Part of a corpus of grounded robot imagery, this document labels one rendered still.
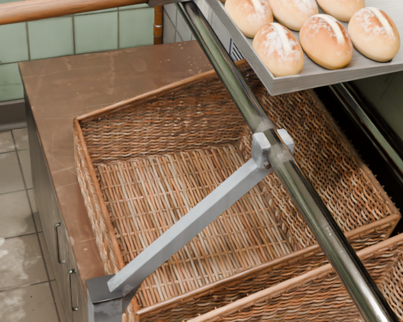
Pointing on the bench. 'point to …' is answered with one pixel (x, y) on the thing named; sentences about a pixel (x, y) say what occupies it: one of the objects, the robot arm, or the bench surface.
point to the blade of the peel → (389, 7)
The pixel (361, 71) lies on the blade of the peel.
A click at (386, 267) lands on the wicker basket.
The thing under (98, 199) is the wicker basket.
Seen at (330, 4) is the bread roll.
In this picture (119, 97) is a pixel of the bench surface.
